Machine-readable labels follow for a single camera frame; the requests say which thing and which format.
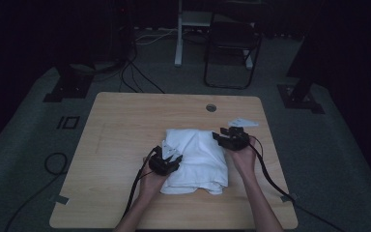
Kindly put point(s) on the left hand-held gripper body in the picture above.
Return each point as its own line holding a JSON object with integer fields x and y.
{"x": 162, "y": 166}

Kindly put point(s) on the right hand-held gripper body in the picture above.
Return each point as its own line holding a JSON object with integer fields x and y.
{"x": 236, "y": 140}

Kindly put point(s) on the white dress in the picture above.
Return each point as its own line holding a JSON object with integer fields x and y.
{"x": 203, "y": 167}

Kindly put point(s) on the person's right hand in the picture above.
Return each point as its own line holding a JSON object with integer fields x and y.
{"x": 243, "y": 159}

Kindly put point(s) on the person's left hand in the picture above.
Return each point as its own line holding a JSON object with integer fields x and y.
{"x": 153, "y": 185}

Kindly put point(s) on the grey table grommet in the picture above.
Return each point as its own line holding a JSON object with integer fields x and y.
{"x": 211, "y": 108}

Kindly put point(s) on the black stand with base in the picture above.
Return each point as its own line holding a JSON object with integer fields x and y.
{"x": 299, "y": 96}

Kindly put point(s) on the grey tape piece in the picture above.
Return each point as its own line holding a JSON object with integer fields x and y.
{"x": 62, "y": 199}
{"x": 290, "y": 196}

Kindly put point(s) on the black folding chair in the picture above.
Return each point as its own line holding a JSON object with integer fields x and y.
{"x": 232, "y": 34}

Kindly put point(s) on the black stand base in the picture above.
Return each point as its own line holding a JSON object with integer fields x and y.
{"x": 71, "y": 87}

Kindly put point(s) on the dark upright equipment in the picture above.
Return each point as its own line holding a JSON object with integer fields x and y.
{"x": 122, "y": 32}

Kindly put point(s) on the white desk frame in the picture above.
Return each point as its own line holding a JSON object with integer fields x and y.
{"x": 178, "y": 48}

